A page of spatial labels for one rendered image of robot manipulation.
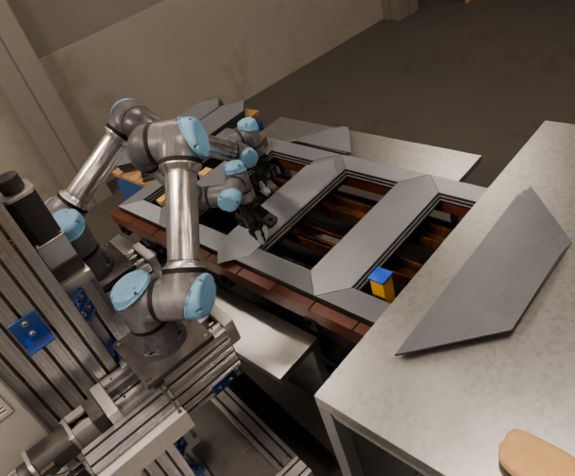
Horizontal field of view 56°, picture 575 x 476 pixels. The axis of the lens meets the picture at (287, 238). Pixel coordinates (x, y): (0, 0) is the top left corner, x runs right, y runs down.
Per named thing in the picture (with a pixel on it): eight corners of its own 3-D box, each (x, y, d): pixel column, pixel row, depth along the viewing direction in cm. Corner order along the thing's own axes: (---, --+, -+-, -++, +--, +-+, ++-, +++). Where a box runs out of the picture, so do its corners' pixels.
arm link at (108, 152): (41, 234, 180) (135, 98, 177) (32, 215, 191) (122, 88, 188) (73, 248, 188) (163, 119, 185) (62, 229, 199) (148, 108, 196)
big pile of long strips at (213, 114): (213, 102, 337) (211, 93, 334) (259, 110, 312) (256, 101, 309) (111, 171, 299) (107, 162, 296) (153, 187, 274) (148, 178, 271)
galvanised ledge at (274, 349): (120, 238, 272) (117, 234, 270) (319, 343, 190) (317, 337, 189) (87, 263, 262) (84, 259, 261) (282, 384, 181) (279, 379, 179)
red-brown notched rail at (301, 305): (121, 218, 264) (115, 208, 261) (412, 357, 163) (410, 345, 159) (114, 223, 262) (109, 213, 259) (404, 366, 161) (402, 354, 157)
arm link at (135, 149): (104, 159, 145) (186, 219, 190) (141, 153, 142) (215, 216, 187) (109, 120, 149) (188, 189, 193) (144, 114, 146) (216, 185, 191)
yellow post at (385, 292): (386, 310, 190) (378, 270, 179) (397, 314, 187) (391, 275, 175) (378, 319, 188) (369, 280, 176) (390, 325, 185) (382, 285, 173)
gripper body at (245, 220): (252, 215, 209) (244, 190, 202) (268, 221, 204) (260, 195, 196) (239, 227, 205) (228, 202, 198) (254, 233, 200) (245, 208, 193)
